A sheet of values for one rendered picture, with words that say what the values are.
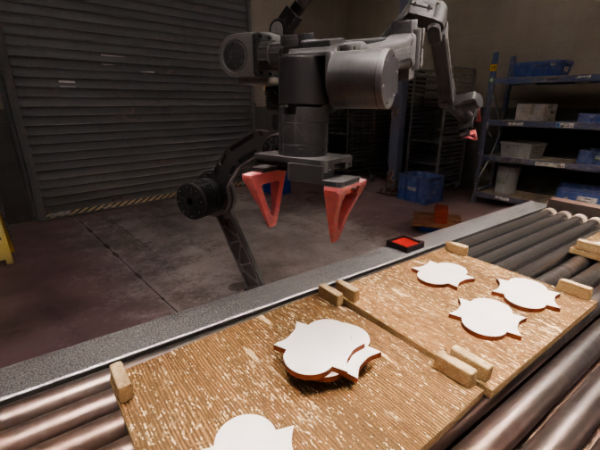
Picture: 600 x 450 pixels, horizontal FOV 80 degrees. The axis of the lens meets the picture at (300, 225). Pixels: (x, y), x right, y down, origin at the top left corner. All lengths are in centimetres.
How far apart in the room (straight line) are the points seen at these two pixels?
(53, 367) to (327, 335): 44
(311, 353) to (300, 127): 32
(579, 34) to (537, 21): 53
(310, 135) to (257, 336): 37
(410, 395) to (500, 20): 598
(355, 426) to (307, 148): 34
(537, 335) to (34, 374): 82
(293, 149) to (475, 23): 609
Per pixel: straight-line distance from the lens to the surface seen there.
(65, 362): 73
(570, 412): 66
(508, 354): 69
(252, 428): 50
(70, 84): 511
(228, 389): 56
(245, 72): 120
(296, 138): 41
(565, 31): 604
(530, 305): 83
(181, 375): 60
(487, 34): 635
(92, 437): 59
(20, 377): 74
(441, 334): 69
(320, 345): 56
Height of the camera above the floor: 131
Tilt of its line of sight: 19 degrees down
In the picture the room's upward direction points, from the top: straight up
